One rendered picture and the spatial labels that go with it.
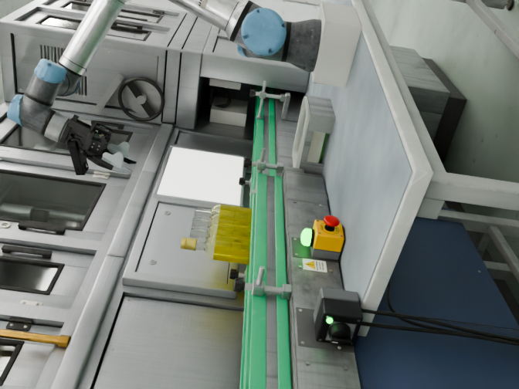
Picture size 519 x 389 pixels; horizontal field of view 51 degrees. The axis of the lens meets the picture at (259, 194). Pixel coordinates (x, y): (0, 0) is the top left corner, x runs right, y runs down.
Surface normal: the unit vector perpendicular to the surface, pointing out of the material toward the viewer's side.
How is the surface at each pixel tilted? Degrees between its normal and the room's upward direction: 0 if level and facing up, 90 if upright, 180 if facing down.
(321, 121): 90
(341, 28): 90
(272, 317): 90
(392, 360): 90
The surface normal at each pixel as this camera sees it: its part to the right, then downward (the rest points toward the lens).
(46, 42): -0.01, 0.51
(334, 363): 0.15, -0.85
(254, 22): 0.14, 0.25
